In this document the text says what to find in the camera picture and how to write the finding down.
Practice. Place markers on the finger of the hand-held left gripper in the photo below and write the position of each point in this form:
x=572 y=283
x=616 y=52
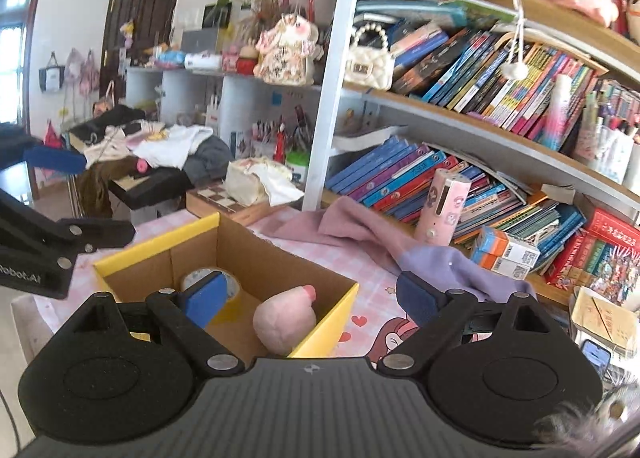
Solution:
x=105 y=233
x=55 y=161

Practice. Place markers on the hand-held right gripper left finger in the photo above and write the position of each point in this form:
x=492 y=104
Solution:
x=204 y=302

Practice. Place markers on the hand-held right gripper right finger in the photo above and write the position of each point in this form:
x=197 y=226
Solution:
x=419 y=302

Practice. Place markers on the clear tape roll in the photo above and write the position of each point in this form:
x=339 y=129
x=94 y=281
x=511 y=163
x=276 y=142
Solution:
x=234 y=290

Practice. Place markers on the pink plush toy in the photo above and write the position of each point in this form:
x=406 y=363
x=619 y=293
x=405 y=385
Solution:
x=282 y=320

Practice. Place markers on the yellow cardboard box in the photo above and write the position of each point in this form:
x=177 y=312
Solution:
x=327 y=323

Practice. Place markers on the pink printed table mat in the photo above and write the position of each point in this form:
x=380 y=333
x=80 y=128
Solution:
x=372 y=283

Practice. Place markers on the hanging tote bag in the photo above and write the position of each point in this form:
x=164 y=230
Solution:
x=51 y=75

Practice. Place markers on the orange white small box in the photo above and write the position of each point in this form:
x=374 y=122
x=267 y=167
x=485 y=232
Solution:
x=505 y=245
x=500 y=268

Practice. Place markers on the pink purple cloth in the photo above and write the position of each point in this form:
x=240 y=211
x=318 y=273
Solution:
x=360 y=228

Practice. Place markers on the wooden chessboard box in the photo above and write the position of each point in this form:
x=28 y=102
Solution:
x=220 y=203

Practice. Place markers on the white shirt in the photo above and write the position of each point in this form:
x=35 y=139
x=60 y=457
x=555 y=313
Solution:
x=172 y=145

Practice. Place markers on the grey garment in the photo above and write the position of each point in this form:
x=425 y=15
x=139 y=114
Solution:
x=210 y=160

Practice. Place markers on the cloth tissue pack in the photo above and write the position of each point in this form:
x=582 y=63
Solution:
x=250 y=180

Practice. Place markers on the row of blue books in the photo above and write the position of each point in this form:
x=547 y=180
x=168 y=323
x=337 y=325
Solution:
x=395 y=172

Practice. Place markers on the green lid jar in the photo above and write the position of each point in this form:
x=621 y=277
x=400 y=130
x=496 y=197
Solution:
x=298 y=168

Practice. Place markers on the red figurine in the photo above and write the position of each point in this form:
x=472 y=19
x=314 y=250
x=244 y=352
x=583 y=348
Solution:
x=279 y=145

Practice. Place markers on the colourful printed red box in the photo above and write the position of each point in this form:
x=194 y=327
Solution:
x=595 y=270

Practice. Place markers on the dark wooden door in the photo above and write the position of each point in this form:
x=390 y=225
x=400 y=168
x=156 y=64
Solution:
x=145 y=2

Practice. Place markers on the stack of books and papers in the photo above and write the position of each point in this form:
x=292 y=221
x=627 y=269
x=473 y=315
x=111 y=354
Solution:
x=602 y=318

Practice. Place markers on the smartphone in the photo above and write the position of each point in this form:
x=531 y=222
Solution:
x=596 y=358

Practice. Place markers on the white storage shelf unit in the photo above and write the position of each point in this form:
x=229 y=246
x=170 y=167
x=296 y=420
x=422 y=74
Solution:
x=240 y=97

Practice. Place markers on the grey fuzzy cloth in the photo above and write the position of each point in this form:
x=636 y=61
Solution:
x=575 y=430

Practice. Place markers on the red book box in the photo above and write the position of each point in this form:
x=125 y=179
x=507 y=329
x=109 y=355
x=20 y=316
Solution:
x=612 y=233

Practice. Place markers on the pink gradient bottle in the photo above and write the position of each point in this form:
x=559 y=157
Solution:
x=557 y=117

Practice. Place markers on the row of colourful paperback books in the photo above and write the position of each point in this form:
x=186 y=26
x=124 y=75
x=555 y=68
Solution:
x=500 y=82

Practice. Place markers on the white quilted handbag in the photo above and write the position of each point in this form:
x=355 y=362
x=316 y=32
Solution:
x=369 y=65

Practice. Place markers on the white pen holder with pens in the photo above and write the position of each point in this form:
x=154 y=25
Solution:
x=610 y=152

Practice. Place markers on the wooden bookshelf with white posts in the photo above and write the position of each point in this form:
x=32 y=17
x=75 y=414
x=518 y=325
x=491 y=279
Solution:
x=330 y=62

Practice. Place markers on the floral patterned bag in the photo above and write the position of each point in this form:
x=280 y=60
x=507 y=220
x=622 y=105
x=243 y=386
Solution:
x=287 y=50

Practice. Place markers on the dried flower bouquet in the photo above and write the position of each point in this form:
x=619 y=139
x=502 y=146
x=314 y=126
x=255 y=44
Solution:
x=267 y=2

